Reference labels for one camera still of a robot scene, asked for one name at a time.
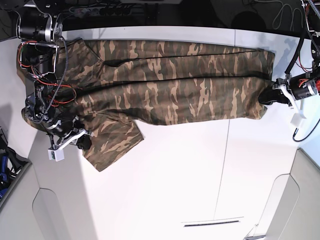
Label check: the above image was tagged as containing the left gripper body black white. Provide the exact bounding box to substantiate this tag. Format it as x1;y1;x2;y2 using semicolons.
271;76;320;107

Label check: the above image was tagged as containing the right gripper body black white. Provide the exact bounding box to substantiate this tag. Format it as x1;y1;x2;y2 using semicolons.
44;115;91;148

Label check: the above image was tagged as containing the camouflage T-shirt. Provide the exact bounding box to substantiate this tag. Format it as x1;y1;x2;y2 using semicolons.
16;37;276;173

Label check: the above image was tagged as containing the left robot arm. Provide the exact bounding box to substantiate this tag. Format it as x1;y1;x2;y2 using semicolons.
258;0;320;106

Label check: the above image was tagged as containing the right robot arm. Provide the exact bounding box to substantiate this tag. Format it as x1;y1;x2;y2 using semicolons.
14;0;92;150

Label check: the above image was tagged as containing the grey bin with blue items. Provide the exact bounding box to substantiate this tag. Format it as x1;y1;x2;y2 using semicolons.
0;127;32;206

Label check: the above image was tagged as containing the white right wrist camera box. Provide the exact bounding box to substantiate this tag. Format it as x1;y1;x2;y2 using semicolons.
48;148;65;162

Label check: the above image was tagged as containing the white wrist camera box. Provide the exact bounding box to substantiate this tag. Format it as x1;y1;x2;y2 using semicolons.
48;148;65;162
290;113;306;129

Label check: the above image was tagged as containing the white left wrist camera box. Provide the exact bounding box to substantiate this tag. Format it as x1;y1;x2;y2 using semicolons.
290;113;306;129

